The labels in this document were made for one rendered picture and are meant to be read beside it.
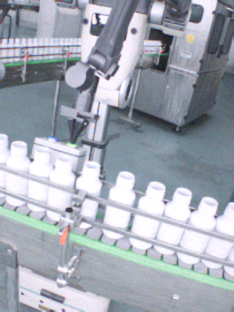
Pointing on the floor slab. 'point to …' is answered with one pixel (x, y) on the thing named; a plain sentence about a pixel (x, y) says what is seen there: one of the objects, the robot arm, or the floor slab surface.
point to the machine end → (188, 65)
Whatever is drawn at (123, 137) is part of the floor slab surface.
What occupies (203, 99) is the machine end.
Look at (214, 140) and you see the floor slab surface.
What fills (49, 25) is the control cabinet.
